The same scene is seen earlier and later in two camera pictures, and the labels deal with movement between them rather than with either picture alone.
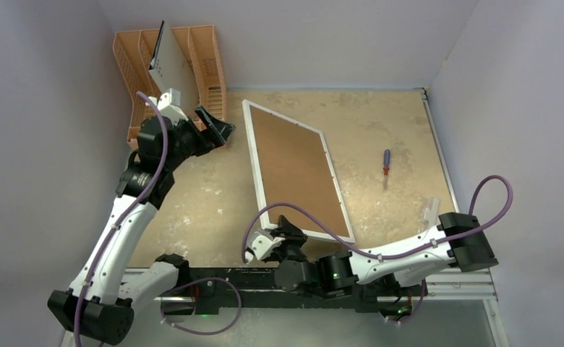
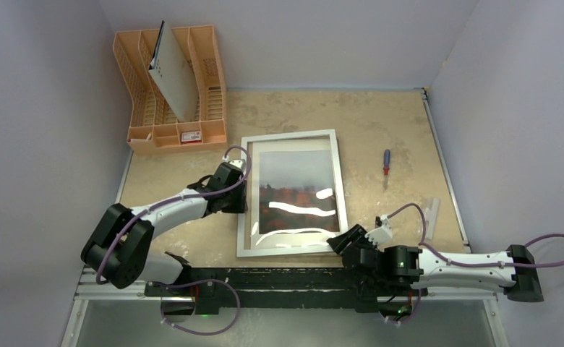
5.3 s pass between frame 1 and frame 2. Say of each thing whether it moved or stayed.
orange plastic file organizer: stayed
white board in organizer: stayed
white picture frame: moved
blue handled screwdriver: stayed
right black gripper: moved
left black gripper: moved
